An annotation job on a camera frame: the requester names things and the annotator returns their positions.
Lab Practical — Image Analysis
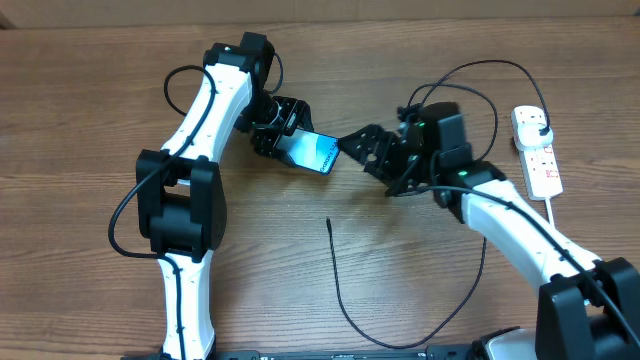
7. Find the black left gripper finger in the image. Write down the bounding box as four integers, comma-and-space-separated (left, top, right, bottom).
284, 99, 314, 135
251, 128, 295, 168

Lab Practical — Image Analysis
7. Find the blue-screen smartphone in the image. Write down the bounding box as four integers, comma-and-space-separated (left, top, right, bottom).
276, 129, 340, 175

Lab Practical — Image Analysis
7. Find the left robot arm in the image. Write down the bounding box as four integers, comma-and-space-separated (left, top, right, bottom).
136, 32, 313, 359

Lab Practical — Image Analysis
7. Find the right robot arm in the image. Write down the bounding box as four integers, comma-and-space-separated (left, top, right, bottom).
338, 102, 639, 359

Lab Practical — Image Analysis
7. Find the white charger plug adapter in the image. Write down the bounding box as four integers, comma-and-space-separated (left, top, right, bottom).
514, 123, 554, 151

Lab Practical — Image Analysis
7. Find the white power strip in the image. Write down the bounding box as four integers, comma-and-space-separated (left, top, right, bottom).
511, 105, 563, 200

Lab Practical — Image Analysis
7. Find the black charger cable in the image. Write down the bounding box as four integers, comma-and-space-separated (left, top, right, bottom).
325, 59, 552, 350

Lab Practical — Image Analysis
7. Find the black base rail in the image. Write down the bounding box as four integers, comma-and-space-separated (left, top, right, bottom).
205, 345, 478, 360

